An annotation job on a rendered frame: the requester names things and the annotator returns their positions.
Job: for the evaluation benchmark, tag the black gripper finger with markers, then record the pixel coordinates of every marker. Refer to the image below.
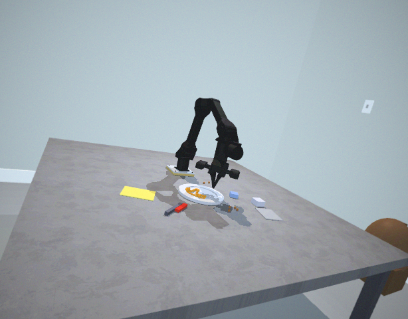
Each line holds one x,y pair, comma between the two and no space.
213,175
217,179

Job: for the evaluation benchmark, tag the light blue cube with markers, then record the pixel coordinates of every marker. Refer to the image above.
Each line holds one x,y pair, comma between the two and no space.
234,194

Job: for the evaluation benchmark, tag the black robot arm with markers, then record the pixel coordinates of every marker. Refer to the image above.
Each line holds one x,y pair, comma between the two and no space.
228,142

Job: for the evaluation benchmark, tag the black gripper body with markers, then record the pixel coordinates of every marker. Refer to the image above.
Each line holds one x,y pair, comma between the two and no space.
232,173

